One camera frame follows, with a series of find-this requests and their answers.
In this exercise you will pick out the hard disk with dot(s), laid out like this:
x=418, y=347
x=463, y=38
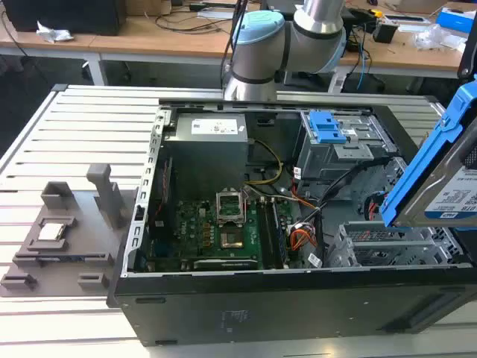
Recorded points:
x=421, y=179

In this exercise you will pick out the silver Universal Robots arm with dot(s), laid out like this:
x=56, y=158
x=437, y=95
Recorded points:
x=261, y=56

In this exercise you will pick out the grey metal disk bay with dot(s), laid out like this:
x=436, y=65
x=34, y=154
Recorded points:
x=387, y=248

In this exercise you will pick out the black RAM slot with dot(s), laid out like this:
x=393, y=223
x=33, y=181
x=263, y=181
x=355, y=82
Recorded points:
x=265, y=235
x=278, y=235

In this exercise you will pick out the clear plastic bag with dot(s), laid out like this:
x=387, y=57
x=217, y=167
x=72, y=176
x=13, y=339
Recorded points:
x=438, y=37

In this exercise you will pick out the blue cardboard box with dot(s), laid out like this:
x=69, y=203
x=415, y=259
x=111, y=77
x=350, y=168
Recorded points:
x=456, y=18

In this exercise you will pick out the wooden desk with clutter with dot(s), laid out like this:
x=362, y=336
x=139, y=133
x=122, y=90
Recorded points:
x=406, y=56

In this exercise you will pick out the small black box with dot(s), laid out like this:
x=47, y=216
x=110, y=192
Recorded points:
x=385, y=33

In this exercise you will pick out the yellow black tool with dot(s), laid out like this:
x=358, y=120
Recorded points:
x=375, y=13

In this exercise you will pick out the blue drive carrier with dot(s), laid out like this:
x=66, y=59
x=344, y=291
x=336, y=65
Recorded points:
x=326, y=128

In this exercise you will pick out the grey drive cage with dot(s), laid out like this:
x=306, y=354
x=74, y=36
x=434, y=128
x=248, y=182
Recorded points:
x=328, y=160

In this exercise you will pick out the grey power supply unit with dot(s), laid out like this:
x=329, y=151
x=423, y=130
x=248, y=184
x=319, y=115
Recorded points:
x=208, y=149

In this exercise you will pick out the CPU socket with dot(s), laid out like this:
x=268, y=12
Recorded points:
x=231, y=240

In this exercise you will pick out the black graphics card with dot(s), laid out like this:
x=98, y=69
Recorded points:
x=223, y=264

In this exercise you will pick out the black PC case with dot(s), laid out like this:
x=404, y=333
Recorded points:
x=261, y=306

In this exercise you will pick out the green motherboard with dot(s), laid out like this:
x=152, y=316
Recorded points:
x=190, y=231

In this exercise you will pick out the large black box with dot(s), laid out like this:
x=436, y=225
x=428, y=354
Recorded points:
x=63, y=15

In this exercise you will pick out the crumpled white paper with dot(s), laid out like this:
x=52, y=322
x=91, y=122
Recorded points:
x=54, y=33

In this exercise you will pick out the grey parts rack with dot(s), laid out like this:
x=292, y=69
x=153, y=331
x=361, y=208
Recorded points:
x=85, y=231

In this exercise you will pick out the silver CPU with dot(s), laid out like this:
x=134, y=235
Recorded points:
x=52, y=232

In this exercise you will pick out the wooden desk with white frame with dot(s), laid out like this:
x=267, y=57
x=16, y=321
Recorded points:
x=149, y=41

